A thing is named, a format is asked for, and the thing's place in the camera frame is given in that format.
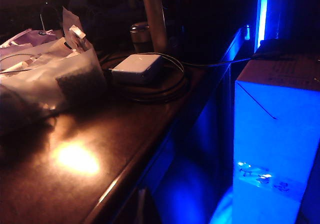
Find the brown cardboard box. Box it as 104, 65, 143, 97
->
231, 38, 320, 224

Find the translucent plastic storage box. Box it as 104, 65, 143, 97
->
0, 36, 109, 116

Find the white square power adapter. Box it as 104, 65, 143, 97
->
110, 53, 165, 85

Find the small round metal can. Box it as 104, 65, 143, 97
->
129, 21, 152, 53

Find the tall brown metal thermos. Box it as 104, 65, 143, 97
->
139, 0, 168, 54

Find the white plug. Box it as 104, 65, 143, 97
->
68, 24, 86, 40

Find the blue light strip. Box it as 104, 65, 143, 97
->
253, 0, 270, 53

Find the purple white plastic bag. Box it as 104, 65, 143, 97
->
0, 28, 64, 49

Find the coiled black cable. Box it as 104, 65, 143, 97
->
99, 51, 253, 104

